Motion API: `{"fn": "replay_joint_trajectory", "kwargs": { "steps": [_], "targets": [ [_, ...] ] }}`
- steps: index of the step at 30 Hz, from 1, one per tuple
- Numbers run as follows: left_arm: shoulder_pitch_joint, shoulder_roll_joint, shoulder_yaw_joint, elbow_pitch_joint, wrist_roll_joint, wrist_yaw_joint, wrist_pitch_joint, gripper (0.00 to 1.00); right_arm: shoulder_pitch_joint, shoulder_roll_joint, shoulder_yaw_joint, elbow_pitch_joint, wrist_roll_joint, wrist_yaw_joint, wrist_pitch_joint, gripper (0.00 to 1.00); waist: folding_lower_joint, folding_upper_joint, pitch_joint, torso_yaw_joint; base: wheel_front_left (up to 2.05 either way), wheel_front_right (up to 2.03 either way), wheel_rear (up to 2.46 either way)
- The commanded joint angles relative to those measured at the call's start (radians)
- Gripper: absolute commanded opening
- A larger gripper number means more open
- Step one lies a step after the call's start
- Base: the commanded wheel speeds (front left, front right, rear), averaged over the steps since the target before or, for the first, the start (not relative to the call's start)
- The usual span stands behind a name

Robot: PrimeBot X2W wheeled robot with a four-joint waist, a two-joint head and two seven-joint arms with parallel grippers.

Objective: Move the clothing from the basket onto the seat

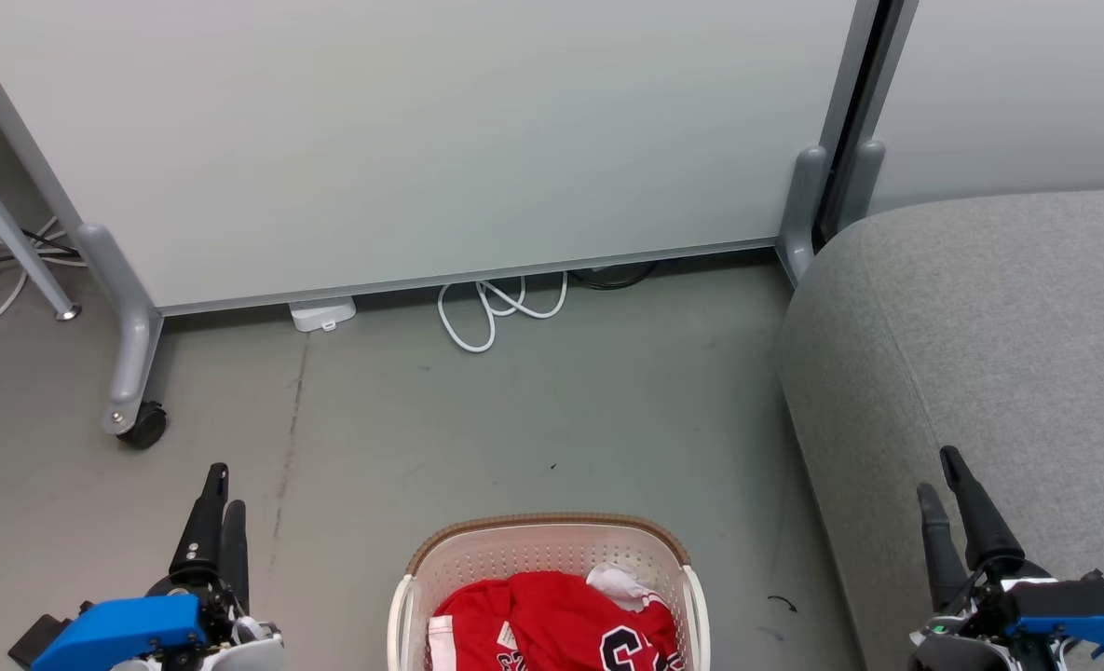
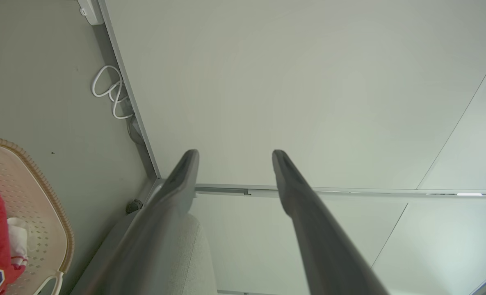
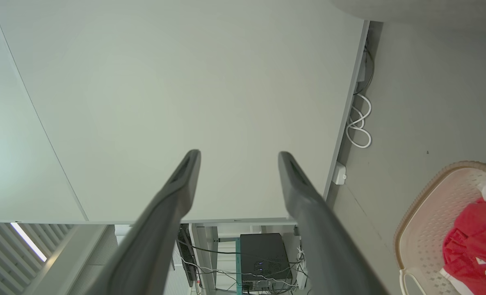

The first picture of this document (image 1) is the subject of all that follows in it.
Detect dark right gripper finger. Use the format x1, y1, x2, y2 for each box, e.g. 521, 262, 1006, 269
940, 445, 1026, 575
917, 483, 970, 612

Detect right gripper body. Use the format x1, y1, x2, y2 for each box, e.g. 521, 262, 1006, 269
909, 557, 1079, 671

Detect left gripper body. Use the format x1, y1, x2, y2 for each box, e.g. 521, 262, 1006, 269
114, 570, 284, 671

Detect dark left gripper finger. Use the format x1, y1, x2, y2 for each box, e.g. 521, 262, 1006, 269
219, 500, 251, 611
170, 463, 230, 586

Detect red sports jersey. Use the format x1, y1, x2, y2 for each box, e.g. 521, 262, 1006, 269
427, 570, 685, 671

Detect grey fabric sofa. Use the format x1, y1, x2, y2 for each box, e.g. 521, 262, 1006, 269
775, 186, 1104, 671

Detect black caster wheel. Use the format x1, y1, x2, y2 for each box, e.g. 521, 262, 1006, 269
116, 401, 169, 450

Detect grey partition leg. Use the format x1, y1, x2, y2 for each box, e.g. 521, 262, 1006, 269
75, 222, 167, 437

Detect cream perforated laundry basket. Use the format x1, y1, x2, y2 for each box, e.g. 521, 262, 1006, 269
388, 513, 711, 671

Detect white power adapter box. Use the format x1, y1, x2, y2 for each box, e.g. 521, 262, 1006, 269
289, 296, 358, 334

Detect grey metal table leg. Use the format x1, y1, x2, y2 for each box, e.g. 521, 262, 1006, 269
0, 140, 83, 322

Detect grey partition foot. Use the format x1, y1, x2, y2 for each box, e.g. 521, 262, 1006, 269
836, 140, 887, 234
777, 144, 832, 286

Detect looped white cable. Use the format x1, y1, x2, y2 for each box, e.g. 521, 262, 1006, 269
437, 272, 569, 354

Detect black floor cable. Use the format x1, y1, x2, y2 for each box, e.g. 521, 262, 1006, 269
570, 261, 661, 291

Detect white partition panel grey frame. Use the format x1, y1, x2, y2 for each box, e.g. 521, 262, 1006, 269
0, 0, 880, 318
854, 0, 1104, 217

